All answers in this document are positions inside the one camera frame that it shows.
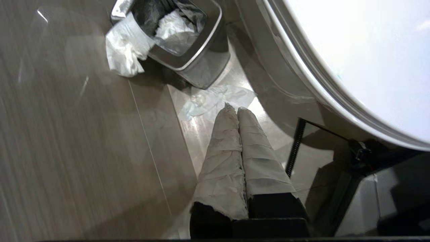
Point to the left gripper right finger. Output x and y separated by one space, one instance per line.
263 168

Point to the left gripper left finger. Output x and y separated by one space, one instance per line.
221 174

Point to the white toilet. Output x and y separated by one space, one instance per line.
336 60

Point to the stainless steel trash bin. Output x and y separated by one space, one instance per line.
195 50

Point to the white plastic bin liner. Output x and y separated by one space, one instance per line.
129 47

